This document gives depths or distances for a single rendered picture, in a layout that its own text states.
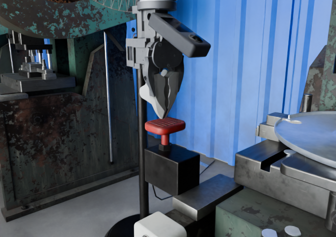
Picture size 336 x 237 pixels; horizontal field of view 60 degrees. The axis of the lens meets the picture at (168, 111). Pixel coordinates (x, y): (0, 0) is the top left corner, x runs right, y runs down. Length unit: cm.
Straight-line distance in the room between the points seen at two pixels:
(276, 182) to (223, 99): 165
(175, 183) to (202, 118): 180
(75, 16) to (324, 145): 131
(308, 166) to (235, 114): 175
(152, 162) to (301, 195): 27
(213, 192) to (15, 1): 117
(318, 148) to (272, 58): 155
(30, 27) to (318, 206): 128
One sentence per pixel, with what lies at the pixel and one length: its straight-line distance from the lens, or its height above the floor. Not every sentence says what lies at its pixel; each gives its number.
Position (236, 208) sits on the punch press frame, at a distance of 51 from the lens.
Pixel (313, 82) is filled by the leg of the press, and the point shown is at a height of 80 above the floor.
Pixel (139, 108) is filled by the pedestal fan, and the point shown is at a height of 64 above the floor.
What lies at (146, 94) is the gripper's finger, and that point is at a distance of 56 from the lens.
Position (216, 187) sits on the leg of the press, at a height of 64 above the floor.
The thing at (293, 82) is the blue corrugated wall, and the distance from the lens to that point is 185.
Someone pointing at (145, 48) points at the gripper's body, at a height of 90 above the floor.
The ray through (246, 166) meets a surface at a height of 69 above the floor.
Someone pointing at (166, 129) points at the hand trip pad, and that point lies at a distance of 53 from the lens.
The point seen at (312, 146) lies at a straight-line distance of 41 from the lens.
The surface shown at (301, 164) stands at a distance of 36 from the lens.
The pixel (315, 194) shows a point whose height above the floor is 68.
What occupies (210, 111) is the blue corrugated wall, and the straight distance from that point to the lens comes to 221.
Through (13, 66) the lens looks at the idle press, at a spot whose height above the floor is 65.
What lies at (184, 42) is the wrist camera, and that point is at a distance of 47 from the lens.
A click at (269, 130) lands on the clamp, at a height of 73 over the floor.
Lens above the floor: 91
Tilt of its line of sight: 14 degrees down
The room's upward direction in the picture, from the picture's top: straight up
